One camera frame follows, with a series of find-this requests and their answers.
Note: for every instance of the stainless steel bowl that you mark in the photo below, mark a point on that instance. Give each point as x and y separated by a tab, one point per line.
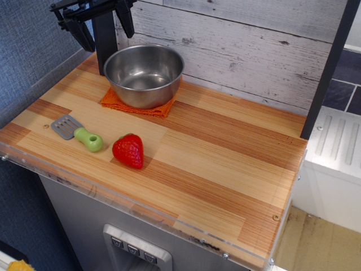
145	76

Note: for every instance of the yellow object bottom left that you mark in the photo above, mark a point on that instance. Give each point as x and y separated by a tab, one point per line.
19	266

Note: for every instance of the grey green toy spatula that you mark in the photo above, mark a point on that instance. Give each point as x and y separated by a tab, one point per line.
68	127

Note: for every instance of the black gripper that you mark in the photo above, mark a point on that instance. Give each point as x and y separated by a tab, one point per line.
86	10

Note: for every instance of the silver toy fridge cabinet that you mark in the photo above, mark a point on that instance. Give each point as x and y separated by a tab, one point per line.
85	221

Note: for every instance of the clear acrylic counter edge guard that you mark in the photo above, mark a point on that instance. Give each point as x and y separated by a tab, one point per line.
221	220

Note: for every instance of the orange folded cloth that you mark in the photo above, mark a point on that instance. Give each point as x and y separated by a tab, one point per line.
112	101

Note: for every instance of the white toy sink unit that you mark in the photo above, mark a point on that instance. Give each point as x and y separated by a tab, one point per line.
328	184

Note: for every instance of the dark shelf post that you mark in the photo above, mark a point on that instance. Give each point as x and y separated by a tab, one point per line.
341	36
105	38

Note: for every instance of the grey dispenser button panel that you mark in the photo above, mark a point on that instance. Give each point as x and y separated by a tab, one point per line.
135	249

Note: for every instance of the dark left shelf post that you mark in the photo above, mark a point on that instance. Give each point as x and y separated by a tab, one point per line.
105	38

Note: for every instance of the red toy strawberry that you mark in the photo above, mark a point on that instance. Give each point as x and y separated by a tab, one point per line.
128	150

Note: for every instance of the dark right shelf post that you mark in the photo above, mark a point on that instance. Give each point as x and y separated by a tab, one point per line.
341	36

